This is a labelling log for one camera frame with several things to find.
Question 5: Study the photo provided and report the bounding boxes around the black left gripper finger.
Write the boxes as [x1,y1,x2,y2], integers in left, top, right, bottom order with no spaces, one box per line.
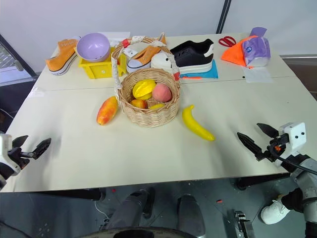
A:
[26,137,52,160]
[11,135,29,150]

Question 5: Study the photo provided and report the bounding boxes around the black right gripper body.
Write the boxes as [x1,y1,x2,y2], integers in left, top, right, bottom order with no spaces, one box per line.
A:
[260,133,290,163]

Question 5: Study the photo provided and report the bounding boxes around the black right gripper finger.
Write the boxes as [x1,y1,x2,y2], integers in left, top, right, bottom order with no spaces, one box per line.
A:
[237,132,264,161]
[257,122,280,138]

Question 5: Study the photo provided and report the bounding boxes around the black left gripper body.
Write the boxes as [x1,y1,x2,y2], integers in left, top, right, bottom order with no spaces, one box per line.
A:
[6,146,31,171]

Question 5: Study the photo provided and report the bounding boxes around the black table leg bar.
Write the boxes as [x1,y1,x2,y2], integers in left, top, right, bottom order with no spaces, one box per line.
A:
[230,173,291,191]

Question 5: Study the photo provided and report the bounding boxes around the yellow banana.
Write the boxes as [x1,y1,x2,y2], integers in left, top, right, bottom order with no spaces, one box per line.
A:
[182,105,216,142]

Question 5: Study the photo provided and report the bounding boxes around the white person's shoe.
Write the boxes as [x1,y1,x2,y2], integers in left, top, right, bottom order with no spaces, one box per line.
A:
[260,197,291,225]

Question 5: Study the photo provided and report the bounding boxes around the large red yellow mango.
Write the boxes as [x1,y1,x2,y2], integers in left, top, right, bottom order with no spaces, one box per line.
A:
[96,96,119,126]

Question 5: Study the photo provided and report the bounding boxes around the purple tissue pack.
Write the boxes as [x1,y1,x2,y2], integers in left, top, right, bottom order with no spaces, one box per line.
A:
[241,27,271,68]

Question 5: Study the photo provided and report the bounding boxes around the blue cloth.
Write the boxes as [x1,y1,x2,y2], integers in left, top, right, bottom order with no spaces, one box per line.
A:
[178,59,220,80]

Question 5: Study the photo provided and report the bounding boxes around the orange cloth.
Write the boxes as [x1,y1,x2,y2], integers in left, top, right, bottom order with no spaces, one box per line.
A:
[220,35,259,68]

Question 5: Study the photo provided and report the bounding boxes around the dark rounded shape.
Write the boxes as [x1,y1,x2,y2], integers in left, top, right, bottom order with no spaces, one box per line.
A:
[176,194,207,238]

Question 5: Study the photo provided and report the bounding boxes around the orange canvas sneaker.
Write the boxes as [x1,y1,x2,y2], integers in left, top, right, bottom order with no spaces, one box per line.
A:
[45,36,82,76]
[126,32,167,74]

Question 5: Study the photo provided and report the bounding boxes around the yellow plastic crate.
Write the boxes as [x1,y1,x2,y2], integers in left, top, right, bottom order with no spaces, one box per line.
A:
[78,46,128,80]

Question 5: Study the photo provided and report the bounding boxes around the red scissors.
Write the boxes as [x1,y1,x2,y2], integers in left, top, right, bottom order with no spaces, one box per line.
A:
[218,36,238,48]

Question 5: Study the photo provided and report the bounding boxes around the pink peach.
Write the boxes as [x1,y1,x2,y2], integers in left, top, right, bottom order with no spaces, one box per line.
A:
[152,83,172,103]

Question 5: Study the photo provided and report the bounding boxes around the black white sneaker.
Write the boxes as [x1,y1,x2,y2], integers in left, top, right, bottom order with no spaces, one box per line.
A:
[169,38,214,74]

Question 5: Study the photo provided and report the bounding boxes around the small red yellow mango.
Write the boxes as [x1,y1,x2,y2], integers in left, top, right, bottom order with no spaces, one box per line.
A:
[130,99,149,109]

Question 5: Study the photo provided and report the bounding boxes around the purple plastic bowl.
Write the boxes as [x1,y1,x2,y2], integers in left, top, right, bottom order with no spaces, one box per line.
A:
[76,33,111,63]

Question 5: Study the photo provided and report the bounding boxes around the yellow starfruit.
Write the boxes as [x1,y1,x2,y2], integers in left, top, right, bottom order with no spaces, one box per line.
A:
[132,79,157,100]

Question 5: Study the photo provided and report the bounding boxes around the black vertical pole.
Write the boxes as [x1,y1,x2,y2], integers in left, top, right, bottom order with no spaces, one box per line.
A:
[215,0,232,34]

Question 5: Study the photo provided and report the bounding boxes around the white clog shoe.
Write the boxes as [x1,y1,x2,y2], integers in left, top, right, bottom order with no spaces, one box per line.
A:
[150,52,175,73]

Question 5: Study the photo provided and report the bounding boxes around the dark curved robot body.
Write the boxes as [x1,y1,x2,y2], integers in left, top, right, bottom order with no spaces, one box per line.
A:
[80,226,198,238]

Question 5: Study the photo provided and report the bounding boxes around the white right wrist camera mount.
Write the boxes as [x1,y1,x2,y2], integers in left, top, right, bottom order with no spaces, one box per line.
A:
[278,121,307,151]

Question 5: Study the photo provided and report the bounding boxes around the dark window frame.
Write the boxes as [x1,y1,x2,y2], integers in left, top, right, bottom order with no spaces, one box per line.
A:
[0,33,38,87]

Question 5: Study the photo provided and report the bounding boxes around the woven wicker basket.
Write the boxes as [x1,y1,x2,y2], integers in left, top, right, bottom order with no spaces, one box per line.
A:
[110,32,181,128]

